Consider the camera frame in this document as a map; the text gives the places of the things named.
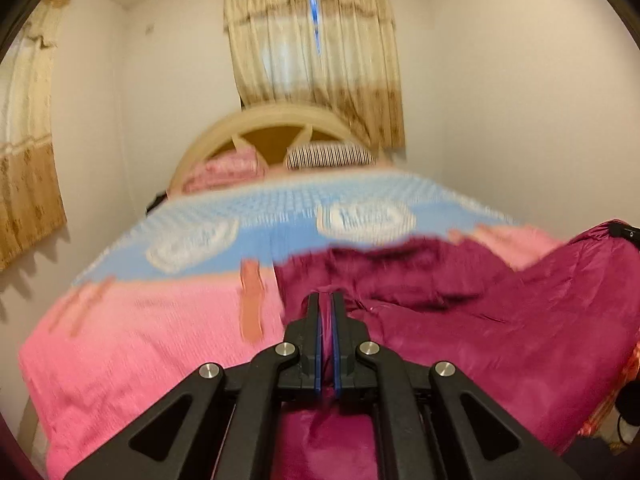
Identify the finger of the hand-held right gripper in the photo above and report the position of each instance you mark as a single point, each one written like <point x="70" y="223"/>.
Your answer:
<point x="627" y="233"/>

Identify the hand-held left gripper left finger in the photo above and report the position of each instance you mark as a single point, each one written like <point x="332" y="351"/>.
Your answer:
<point x="319" y="345"/>

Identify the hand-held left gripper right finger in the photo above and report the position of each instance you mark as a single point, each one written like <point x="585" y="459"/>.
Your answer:
<point x="336" y="345"/>

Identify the magenta puffer jacket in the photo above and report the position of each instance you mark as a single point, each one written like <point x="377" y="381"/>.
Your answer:
<point x="500" y="320"/>

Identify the pink and blue printed blanket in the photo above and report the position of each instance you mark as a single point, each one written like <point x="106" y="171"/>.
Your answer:
<point x="150" y="340"/>

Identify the dark brown rounded object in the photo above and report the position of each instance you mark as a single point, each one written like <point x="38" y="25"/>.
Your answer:
<point x="631" y="410"/>

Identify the striped pillow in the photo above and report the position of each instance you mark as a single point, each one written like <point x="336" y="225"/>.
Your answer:
<point x="330" y="155"/>

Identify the pink pillow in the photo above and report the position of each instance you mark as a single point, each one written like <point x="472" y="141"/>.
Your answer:
<point x="225" y="170"/>

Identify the cream wooden bed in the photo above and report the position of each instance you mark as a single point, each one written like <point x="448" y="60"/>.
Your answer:
<point x="215" y="132"/>

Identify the beige floral window curtain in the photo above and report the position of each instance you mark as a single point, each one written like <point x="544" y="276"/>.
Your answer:
<point x="280" y="45"/>

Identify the beige floral side curtain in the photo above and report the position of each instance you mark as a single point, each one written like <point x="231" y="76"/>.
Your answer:
<point x="30" y="160"/>

